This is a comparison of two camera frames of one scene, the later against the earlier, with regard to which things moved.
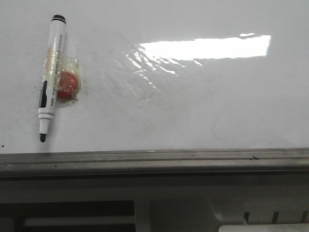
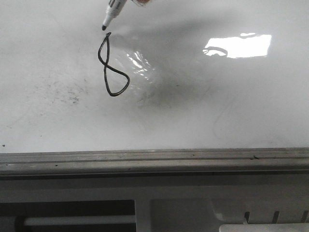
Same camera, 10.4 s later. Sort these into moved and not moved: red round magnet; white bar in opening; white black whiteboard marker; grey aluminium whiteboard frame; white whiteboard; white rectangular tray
Moved: red round magnet; white black whiteboard marker
Not moved: white bar in opening; white whiteboard; grey aluminium whiteboard frame; white rectangular tray
